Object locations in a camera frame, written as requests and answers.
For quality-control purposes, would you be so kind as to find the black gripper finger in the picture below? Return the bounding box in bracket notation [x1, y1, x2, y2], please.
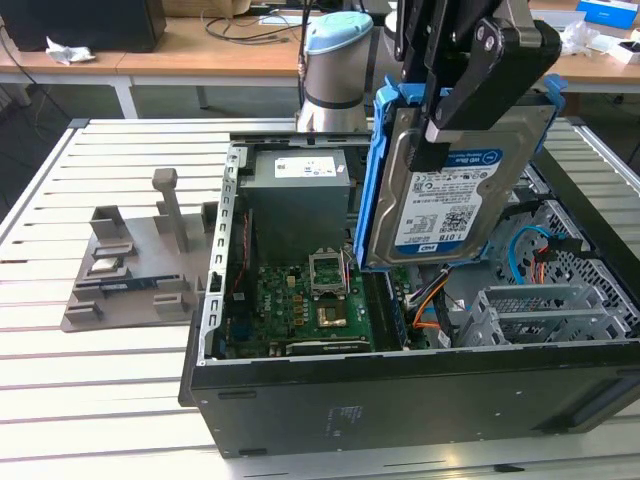
[394, 0, 435, 84]
[412, 0, 562, 171]

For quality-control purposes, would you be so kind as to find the hard disk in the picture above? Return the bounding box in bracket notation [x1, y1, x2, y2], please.
[352, 73, 567, 274]

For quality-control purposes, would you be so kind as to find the grey metal disk bay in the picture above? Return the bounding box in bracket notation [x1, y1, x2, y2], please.
[457, 283, 640, 347]

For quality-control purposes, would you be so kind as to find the clear plastic bag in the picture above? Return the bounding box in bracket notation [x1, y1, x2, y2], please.
[559, 20, 601, 56]

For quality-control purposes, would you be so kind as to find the blue and white box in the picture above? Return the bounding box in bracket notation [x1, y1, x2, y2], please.
[574, 0, 640, 29]

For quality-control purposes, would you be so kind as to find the grey power supply unit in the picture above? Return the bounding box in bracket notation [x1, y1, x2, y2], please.
[238, 148, 361, 266]

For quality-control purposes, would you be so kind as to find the metal locking lever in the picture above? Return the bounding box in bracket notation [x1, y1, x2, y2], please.
[339, 245, 352, 299]

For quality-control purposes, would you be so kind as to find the long wooden desk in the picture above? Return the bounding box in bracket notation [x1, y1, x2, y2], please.
[0, 0, 640, 121]

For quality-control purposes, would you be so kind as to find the installed RAM stick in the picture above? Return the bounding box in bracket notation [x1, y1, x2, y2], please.
[382, 269, 409, 349]

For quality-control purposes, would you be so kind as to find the black RAM slot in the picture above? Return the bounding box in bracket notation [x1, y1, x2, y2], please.
[362, 269, 389, 351]

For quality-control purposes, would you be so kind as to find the CPU socket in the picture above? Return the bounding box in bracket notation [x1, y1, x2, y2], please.
[314, 299, 351, 331]

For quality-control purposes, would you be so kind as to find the green motherboard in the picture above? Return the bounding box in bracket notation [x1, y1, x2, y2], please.
[222, 244, 431, 359]

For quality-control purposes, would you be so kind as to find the black computer tower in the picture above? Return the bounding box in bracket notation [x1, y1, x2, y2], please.
[0, 0, 167, 54]

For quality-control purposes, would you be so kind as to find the black graphics card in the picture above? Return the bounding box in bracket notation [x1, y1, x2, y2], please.
[284, 338, 374, 357]

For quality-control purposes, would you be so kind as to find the grey parts rack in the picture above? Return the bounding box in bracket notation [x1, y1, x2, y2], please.
[59, 167, 221, 334]

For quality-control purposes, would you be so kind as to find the crumpled white paper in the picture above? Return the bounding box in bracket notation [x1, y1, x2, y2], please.
[45, 35, 96, 65]

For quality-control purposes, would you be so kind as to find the black open PC case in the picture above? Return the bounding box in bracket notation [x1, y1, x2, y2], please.
[178, 130, 640, 460]

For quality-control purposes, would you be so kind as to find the dark RAM stick with label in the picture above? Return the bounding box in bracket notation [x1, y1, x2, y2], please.
[99, 280, 154, 292]

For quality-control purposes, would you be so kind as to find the power wire with black plug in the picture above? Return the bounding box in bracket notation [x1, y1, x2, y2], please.
[530, 237, 591, 286]

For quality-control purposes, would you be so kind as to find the blue data wire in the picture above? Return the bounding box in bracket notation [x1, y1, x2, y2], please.
[507, 224, 576, 286]

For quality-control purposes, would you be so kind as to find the metal socket cover frame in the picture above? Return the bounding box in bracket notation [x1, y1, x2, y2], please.
[308, 248, 350, 301]

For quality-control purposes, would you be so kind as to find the red thin wire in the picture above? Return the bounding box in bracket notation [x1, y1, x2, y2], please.
[233, 209, 251, 296]

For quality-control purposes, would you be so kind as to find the black sleeved wire bundle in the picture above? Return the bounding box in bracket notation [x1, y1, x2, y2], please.
[433, 199, 544, 347]

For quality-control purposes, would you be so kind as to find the orange wire bundle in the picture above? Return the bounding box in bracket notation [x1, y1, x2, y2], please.
[409, 279, 446, 331]

